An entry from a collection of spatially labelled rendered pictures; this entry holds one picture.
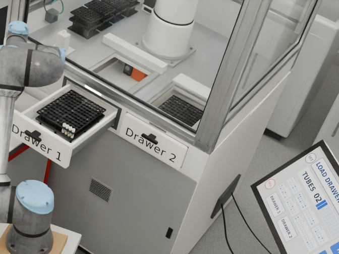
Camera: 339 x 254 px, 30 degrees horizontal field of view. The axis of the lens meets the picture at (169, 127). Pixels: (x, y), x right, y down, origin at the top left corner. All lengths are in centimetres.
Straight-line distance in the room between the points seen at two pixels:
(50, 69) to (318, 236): 100
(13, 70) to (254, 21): 79
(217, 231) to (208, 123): 126
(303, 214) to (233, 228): 143
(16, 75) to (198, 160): 85
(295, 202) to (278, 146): 210
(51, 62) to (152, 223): 105
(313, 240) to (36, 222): 88
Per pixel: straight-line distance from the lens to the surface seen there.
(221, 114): 231
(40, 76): 195
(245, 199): 377
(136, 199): 274
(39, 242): 206
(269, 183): 230
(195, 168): 248
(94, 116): 251
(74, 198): 296
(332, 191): 217
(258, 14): 212
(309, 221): 215
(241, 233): 357
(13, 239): 208
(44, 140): 237
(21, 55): 195
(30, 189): 198
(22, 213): 197
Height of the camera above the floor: 241
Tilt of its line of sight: 36 degrees down
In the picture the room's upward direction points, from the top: 18 degrees clockwise
